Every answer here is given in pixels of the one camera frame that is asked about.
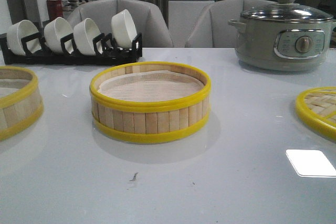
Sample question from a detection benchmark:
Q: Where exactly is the bamboo steamer lid yellow rim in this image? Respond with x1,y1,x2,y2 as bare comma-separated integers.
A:
295,87,335,141

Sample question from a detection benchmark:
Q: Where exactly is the bamboo steamer basket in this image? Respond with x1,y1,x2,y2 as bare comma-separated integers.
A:
1,66,44,140
89,61,211,144

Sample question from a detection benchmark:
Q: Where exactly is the white steamer liner cloth centre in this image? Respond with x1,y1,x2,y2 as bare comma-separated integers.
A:
98,70,204,102

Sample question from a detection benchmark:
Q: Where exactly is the black bowl rack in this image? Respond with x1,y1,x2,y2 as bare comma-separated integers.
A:
1,32,142,66

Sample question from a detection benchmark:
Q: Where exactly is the white bowl right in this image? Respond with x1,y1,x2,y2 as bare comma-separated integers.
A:
111,9,137,49

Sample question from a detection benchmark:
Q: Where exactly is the white bowl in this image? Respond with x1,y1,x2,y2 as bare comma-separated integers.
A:
6,19,38,56
73,18,101,56
111,9,137,49
44,17,73,54

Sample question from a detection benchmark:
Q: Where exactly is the grey chair left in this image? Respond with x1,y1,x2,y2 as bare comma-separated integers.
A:
66,0,174,48

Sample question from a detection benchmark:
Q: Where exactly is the grey chair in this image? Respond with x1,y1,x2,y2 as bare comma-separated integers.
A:
185,0,272,48
66,0,174,48

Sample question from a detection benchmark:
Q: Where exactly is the grey chair right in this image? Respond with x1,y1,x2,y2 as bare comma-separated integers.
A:
185,0,272,48

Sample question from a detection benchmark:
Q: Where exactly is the grey electric cooking pot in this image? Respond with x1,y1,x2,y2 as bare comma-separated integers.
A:
227,16,336,72

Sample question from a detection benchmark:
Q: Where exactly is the red cylinder bin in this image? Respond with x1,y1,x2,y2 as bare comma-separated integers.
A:
46,0,63,21

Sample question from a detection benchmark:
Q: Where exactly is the glass pot lid with knob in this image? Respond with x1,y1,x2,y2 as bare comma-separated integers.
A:
240,0,333,23

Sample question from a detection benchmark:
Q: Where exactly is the white bowl far left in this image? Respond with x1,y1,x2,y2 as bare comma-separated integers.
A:
6,19,38,56

